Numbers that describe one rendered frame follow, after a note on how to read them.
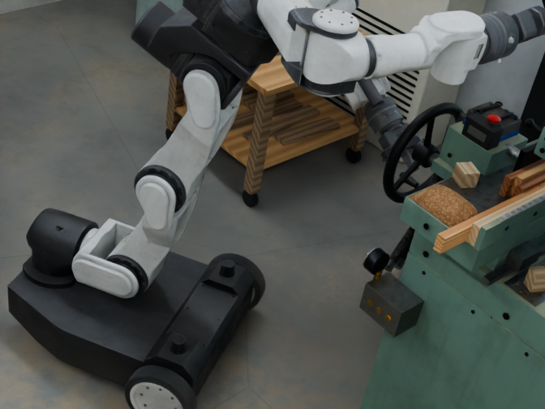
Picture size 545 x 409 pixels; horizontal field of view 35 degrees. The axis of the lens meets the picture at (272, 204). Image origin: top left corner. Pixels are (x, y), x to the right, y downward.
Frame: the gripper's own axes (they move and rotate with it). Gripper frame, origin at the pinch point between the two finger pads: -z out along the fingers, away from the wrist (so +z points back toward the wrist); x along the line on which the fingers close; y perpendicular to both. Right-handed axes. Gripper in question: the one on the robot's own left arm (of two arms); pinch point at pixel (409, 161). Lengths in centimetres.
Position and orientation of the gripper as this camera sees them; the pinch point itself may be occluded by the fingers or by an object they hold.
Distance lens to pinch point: 238.6
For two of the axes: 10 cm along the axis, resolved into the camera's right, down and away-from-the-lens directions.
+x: -8.6, 4.1, -3.2
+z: -4.8, -8.6, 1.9
